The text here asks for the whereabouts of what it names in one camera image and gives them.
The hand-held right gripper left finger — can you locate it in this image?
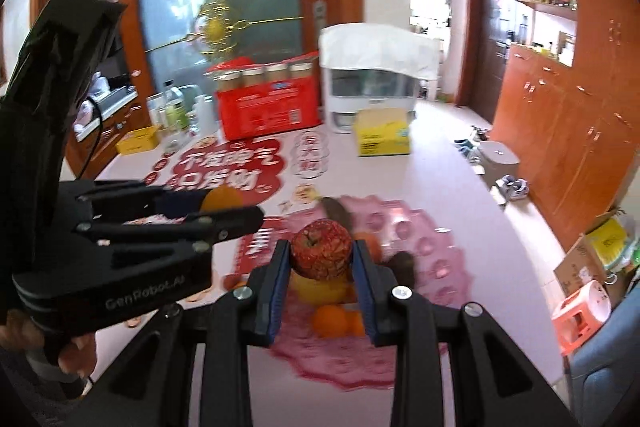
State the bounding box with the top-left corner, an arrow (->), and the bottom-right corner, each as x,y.
75,239 -> 292,427

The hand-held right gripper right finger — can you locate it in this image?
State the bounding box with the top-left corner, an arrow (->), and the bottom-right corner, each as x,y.
351,239 -> 581,427

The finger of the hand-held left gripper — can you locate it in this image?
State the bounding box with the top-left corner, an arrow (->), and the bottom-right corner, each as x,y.
75,179 -> 203,219
75,205 -> 266,254

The dark avocado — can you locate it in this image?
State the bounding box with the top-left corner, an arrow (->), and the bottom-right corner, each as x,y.
384,252 -> 416,293

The red apple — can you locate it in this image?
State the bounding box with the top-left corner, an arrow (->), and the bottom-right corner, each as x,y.
291,219 -> 353,282

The pink plate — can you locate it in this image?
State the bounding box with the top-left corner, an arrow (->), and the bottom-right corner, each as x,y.
270,197 -> 463,390

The overripe brown banana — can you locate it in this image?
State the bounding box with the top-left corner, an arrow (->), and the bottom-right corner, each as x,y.
320,197 -> 355,230

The person's left hand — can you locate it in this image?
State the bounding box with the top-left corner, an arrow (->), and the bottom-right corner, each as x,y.
0,309 -> 99,379

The flat yellow box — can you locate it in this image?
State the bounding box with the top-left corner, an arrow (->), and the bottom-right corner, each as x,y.
116,126 -> 160,156

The clear bottle green label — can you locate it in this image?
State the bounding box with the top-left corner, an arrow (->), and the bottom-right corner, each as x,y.
161,80 -> 192,138

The white plastic jug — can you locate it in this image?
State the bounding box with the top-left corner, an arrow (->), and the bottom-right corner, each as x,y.
192,94 -> 219,136

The red carton box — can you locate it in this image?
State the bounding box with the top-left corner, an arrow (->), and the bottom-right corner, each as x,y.
216,52 -> 322,142

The yellow tissue box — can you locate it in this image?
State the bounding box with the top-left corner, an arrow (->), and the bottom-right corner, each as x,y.
353,108 -> 413,158

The white countertop appliance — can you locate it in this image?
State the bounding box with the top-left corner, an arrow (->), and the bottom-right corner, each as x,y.
319,23 -> 441,135

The gold door ornament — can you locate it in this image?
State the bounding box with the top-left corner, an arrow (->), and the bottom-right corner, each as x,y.
187,0 -> 251,58

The grey white trash bin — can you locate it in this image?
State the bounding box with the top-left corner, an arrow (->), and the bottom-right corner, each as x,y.
475,140 -> 521,178

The cardboard box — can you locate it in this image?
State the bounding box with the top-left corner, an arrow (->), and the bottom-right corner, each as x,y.
554,234 -> 608,298

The pink plastic stool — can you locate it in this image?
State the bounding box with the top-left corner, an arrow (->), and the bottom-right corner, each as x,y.
551,279 -> 613,355

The wooden cabinet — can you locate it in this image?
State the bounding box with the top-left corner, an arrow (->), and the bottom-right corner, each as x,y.
492,0 -> 640,253

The yellow plastic bag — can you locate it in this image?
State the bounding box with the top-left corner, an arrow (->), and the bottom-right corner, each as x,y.
585,217 -> 631,270

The blue chair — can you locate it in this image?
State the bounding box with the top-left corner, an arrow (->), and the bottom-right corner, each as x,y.
570,297 -> 640,408

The dark wooden door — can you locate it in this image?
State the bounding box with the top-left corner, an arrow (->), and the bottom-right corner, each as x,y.
467,0 -> 516,108

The black cable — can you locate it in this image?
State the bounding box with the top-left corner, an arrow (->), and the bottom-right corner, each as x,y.
75,94 -> 107,180

